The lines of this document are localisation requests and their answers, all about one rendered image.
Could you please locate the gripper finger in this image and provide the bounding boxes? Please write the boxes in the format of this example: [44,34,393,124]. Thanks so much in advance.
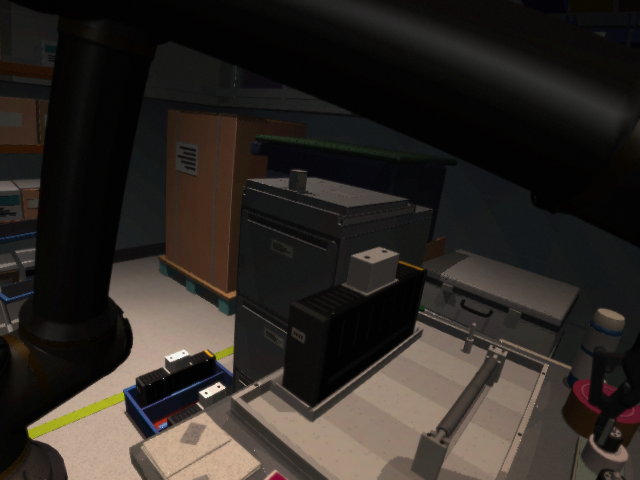
[596,381,640,445]
[591,349,609,406]

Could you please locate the grey transfer roller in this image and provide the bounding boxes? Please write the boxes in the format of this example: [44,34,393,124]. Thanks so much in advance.
[433,355,503,442]

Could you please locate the black fuser with white block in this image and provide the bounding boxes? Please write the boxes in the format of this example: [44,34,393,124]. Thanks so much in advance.
[281,245,428,408]
[167,382,230,427]
[135,349,216,404]

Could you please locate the green-grey roller rack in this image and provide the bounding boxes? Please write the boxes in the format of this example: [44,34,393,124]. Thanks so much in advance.
[573,434,640,480]

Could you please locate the grey kit tray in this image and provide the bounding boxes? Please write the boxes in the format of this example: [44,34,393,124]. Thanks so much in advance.
[229,309,552,480]

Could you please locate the grey filing cabinet body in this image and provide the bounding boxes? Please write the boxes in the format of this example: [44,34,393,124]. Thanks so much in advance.
[233,177,435,397]

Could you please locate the grey labelled cabinet drawer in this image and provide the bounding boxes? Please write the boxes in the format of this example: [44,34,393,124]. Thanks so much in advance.
[233,297,292,387]
[238,207,343,332]

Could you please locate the blue tote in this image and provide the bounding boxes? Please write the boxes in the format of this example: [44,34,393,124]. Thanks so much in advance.
[123,349,235,439]

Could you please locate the blue and orange shelf rack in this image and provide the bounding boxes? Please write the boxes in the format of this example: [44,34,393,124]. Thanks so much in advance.
[0,22,57,241]

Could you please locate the white flask with blue rings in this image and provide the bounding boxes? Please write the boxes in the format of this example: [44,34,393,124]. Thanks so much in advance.
[568,307,627,390]

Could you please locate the brown tin with red lid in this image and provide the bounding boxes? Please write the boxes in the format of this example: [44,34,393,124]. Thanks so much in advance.
[561,378,636,447]

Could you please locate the grey carry case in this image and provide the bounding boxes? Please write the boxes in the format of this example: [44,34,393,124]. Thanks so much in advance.
[418,249,581,357]

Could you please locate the small brown cardboard box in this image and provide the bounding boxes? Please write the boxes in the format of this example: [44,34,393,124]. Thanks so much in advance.
[423,236,449,262]

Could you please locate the teal wooden pallet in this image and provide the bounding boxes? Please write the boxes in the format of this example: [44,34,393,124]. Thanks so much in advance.
[158,253,239,317]

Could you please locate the beige flat pad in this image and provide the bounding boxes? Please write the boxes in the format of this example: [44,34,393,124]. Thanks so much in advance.
[129,419,262,480]

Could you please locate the large brown cardboard crate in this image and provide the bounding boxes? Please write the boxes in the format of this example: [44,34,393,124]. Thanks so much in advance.
[164,108,307,297]

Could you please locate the white label sheet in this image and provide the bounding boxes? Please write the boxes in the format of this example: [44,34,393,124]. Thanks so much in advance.
[175,140,200,176]

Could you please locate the blue and grey step stool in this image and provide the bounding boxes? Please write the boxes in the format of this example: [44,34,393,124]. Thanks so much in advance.
[0,229,40,335]

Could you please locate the brown cardboard box white label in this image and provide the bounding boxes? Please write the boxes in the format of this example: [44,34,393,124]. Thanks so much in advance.
[12,178,42,221]

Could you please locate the black case handle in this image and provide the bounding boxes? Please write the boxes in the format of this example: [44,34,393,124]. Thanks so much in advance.
[459,298,494,318]

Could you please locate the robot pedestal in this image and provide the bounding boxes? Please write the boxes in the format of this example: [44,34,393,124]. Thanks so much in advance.
[0,439,69,480]

